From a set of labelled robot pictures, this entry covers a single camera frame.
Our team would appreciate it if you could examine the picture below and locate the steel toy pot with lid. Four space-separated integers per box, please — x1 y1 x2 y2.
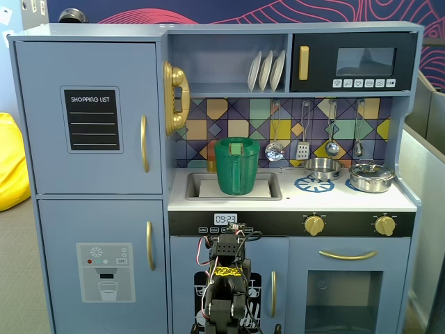
348 159 396 193

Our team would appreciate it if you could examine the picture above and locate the steel toy ladle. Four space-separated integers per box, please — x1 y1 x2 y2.
324 100 340 157

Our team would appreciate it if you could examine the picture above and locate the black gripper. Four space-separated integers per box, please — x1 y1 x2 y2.
222 222 246 238

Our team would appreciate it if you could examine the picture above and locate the gold dispenser door handle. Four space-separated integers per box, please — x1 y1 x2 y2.
145 221 156 271

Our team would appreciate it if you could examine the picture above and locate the gold oven door handle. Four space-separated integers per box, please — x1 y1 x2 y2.
318 249 378 261

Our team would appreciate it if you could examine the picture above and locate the blue shopping list fridge door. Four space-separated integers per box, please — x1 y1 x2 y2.
14 40 164 195

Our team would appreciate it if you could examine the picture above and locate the steel toy skimmer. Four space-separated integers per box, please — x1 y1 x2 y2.
264 100 286 163

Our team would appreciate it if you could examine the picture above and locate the blue ice dispenser fridge door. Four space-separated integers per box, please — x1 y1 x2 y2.
37 198 168 334

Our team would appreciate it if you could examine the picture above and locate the steel toy whisk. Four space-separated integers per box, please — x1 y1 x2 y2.
353 100 366 157

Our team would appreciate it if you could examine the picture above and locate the steel toy slotted spatula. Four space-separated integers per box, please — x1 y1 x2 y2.
296 100 311 160

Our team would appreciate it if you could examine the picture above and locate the green plastic pitcher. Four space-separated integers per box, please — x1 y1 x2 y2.
213 136 261 196

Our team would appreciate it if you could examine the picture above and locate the gold stove knob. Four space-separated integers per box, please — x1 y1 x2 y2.
374 215 396 237
304 214 326 237

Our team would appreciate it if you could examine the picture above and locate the blue oven door with window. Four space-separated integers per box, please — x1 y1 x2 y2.
287 237 412 334

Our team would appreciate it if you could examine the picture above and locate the yellow beanbag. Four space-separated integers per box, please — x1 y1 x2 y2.
0 111 31 212

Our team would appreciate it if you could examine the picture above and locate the blue dishwasher door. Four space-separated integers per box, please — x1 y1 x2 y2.
169 236 290 334

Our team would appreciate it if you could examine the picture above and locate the gold dishwasher door handle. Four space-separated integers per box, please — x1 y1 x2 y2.
270 271 278 319

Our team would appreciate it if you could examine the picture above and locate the desk divider panel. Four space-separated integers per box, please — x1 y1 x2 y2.
396 123 445 334

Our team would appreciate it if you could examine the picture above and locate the grey toy sink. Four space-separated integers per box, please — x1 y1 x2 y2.
184 171 283 201

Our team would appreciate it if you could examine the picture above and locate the steel toy frying pan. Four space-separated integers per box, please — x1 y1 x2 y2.
280 157 345 182

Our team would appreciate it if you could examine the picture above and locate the black toy microwave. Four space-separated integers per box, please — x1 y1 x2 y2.
290 31 418 92

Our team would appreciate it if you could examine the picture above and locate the white toy plate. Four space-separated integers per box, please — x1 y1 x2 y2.
247 50 263 93
270 50 286 92
259 50 274 93

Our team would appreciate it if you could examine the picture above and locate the gold shopping list door handle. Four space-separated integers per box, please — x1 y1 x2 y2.
140 114 151 174

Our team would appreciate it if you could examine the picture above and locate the gold microwave door handle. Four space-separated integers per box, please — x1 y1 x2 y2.
299 45 309 81

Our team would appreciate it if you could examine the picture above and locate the gold toy telephone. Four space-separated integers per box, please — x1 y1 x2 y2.
163 61 191 136

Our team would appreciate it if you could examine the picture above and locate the black round object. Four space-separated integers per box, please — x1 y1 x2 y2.
58 9 88 24

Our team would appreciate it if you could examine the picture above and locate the blue toy play kitchen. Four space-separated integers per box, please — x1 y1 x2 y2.
6 21 426 334

